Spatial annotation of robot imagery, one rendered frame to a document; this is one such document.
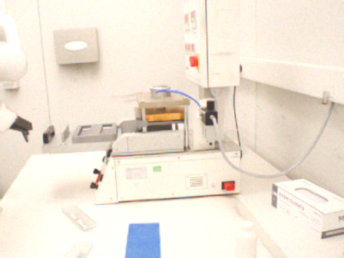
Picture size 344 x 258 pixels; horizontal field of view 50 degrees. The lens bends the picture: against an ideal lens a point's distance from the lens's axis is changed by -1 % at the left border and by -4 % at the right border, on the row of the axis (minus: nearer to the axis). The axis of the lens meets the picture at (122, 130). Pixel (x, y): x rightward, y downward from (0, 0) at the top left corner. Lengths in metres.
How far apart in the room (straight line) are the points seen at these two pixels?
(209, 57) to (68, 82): 1.74
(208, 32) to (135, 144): 0.45
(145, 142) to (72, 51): 1.54
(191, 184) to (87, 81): 1.68
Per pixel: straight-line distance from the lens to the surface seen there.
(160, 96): 1.42
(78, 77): 2.89
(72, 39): 2.75
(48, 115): 2.95
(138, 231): 1.20
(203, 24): 1.31
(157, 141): 1.33
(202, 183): 1.39
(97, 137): 1.39
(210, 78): 1.32
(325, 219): 1.09
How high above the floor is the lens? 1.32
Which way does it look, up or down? 13 degrees down
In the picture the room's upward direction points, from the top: 4 degrees counter-clockwise
